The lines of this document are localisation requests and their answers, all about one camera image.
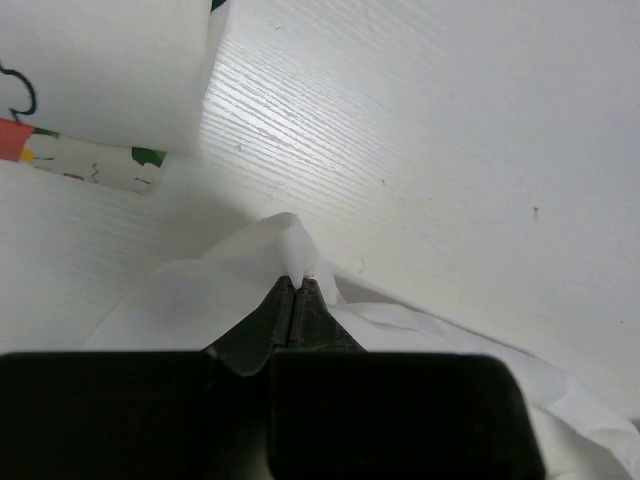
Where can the folded white cartoon t-shirt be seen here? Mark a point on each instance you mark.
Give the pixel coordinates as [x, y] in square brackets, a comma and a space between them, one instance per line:
[110, 70]

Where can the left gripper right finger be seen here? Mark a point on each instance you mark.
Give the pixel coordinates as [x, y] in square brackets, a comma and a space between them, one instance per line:
[338, 411]

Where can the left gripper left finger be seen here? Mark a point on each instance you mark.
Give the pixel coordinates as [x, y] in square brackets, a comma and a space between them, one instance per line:
[135, 414]

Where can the white red print t-shirt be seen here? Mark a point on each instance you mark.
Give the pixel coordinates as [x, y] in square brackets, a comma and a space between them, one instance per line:
[187, 304]

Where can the folded colourful cartoon t-shirt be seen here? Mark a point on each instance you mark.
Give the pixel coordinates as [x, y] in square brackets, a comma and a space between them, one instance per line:
[100, 160]

